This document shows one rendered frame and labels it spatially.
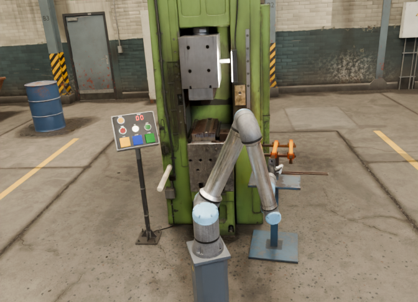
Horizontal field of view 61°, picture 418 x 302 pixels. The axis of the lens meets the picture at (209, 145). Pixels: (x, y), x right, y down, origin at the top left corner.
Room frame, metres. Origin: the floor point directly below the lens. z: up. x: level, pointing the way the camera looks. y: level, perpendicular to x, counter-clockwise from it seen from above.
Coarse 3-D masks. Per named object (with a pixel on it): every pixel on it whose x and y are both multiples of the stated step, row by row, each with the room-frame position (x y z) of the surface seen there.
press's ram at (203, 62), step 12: (192, 36) 2.88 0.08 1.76; (204, 36) 2.82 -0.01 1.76; (216, 36) 2.81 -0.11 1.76; (180, 48) 2.84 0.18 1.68; (192, 48) 2.83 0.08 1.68; (204, 48) 2.82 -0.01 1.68; (216, 48) 2.81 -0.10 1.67; (180, 60) 2.84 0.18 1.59; (192, 60) 2.83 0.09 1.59; (204, 60) 2.82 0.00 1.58; (216, 60) 2.81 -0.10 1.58; (228, 60) 2.99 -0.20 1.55; (192, 72) 2.83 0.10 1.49; (204, 72) 2.82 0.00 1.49; (216, 72) 2.81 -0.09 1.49; (192, 84) 2.83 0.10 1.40; (204, 84) 2.82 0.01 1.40; (216, 84) 2.81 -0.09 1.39
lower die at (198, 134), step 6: (198, 120) 3.24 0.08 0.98; (204, 120) 3.19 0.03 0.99; (216, 120) 3.16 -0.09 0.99; (198, 126) 3.03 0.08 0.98; (204, 126) 2.99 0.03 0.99; (210, 126) 2.95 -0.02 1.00; (192, 132) 2.88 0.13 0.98; (198, 132) 2.84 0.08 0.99; (210, 132) 2.82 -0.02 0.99; (192, 138) 2.83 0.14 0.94; (198, 138) 2.83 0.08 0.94; (204, 138) 2.82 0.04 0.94; (210, 138) 2.82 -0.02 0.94
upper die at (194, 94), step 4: (192, 88) 2.83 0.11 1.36; (196, 88) 2.83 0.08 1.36; (200, 88) 2.82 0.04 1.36; (204, 88) 2.82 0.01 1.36; (208, 88) 2.81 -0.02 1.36; (212, 88) 2.81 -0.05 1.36; (188, 92) 2.83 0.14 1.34; (192, 92) 2.83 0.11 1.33; (196, 92) 2.83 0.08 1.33; (200, 92) 2.82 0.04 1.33; (204, 92) 2.82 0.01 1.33; (208, 92) 2.81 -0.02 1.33; (212, 92) 2.81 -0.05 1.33; (188, 96) 2.83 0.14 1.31; (192, 96) 2.83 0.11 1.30; (196, 96) 2.83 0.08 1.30; (200, 96) 2.82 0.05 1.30; (204, 96) 2.82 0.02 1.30; (208, 96) 2.81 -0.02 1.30; (212, 96) 2.81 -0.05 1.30
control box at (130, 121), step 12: (132, 120) 2.75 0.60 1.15; (144, 120) 2.78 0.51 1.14; (120, 132) 2.67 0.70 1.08; (132, 132) 2.70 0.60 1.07; (144, 132) 2.72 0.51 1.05; (156, 132) 2.75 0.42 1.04; (120, 144) 2.62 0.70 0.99; (132, 144) 2.65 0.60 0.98; (144, 144) 2.67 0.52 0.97; (156, 144) 2.73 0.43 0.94
